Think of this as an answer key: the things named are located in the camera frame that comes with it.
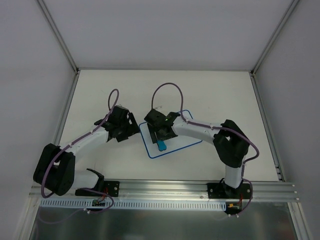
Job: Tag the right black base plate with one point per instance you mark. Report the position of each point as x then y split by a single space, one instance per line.
217 190

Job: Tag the white slotted cable duct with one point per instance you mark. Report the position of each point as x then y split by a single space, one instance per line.
135 204

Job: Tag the right aluminium frame post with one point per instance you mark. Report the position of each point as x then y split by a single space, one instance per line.
276 32

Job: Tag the aluminium extrusion rail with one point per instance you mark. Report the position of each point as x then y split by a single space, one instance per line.
198 190

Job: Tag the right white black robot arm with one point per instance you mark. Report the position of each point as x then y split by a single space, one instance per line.
229 141

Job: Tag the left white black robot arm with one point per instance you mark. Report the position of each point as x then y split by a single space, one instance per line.
56 169

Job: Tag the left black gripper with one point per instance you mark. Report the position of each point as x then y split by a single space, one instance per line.
127 128

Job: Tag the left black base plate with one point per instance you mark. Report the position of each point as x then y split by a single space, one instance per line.
105 188

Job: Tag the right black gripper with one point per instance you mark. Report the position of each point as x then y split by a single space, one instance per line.
161 135

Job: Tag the aluminium frame post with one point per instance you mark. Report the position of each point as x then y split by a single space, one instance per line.
276 32
57 34

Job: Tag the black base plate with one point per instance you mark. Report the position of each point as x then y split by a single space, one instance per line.
217 190
105 188

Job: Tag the blue-framed small whiteboard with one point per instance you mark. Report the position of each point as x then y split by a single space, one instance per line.
172 145

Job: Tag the blue foam whiteboard eraser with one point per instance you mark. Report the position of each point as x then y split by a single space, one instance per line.
161 145

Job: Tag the left aluminium frame post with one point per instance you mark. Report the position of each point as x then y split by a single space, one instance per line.
57 34

